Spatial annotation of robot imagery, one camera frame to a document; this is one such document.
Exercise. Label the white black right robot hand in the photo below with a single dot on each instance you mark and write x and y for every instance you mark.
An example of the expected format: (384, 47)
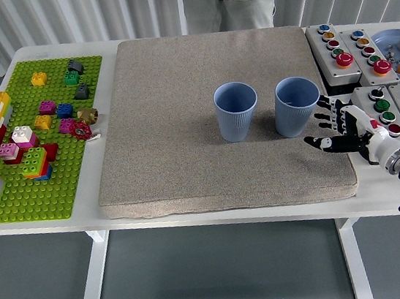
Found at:
(372, 138)

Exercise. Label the blue ribbed cup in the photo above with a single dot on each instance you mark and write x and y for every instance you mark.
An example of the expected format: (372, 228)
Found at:
(236, 122)
(296, 114)

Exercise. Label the white pleated curtain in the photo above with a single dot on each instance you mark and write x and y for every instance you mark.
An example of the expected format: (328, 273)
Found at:
(111, 10)

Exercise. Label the grey emergency-stop button box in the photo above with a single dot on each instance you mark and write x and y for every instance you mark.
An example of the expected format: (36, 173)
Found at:
(382, 66)
(344, 59)

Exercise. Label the small metal keys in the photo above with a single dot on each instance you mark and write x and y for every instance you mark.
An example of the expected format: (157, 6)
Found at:
(390, 54)

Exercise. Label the light blue plate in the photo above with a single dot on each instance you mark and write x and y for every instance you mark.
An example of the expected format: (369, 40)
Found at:
(383, 40)

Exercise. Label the dark grey curved brick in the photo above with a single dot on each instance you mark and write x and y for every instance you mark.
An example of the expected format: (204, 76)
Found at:
(75, 66)
(82, 92)

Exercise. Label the green toy brick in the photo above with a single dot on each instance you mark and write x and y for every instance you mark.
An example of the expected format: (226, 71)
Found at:
(72, 79)

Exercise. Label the white table leg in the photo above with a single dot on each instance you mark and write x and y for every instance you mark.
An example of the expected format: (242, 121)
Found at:
(355, 265)
(94, 274)

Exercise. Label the brass valve red handwheel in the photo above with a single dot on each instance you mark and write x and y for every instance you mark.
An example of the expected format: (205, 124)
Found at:
(87, 115)

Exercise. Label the yellow toy brick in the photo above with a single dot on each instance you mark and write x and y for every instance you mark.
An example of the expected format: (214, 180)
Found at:
(42, 123)
(39, 79)

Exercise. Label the blue toy brick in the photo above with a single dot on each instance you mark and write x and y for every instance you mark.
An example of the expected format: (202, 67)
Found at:
(64, 111)

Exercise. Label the grey-brown fabric mat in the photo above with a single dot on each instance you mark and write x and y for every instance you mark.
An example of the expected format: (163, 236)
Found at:
(184, 140)

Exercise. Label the magenta toy brick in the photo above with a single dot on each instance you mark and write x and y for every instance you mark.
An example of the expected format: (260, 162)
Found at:
(65, 126)
(47, 108)

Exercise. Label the white paper tag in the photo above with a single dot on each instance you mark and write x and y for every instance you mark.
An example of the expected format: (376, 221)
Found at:
(94, 136)

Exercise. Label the red toy brick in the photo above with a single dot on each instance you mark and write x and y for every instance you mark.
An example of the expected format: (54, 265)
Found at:
(52, 151)

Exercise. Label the white pink brick stack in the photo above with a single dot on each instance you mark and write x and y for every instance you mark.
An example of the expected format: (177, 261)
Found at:
(21, 134)

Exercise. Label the green orange blue brick stack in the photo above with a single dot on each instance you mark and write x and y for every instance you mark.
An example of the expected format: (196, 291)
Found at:
(33, 160)

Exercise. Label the pink dark red brick stack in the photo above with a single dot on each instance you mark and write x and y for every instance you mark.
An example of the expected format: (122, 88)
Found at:
(8, 150)

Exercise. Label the green studded baseplate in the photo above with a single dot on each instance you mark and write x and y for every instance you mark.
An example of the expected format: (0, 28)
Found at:
(37, 200)

